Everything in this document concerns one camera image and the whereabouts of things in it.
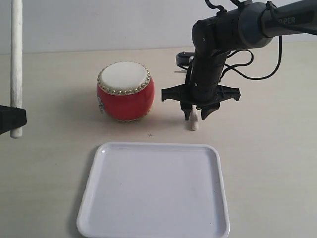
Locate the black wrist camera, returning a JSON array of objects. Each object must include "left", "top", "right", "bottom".
[{"left": 175, "top": 52, "right": 195, "bottom": 70}]

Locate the black cable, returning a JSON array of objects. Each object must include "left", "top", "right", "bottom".
[{"left": 204, "top": 0, "right": 283, "bottom": 81}]

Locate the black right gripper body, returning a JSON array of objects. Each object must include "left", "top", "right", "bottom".
[{"left": 161, "top": 83, "right": 241, "bottom": 110}]

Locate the white wooden drumstick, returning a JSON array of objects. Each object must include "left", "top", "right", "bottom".
[
  {"left": 9, "top": 0, "right": 24, "bottom": 139},
  {"left": 188, "top": 56, "right": 199, "bottom": 131}
]

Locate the small red drum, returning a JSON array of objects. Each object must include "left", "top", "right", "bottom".
[{"left": 97, "top": 61, "right": 155, "bottom": 121}]

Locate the white plastic tray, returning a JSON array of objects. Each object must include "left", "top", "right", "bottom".
[{"left": 77, "top": 142, "right": 230, "bottom": 238}]

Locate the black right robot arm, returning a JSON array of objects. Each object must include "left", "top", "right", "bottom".
[{"left": 161, "top": 0, "right": 317, "bottom": 120}]

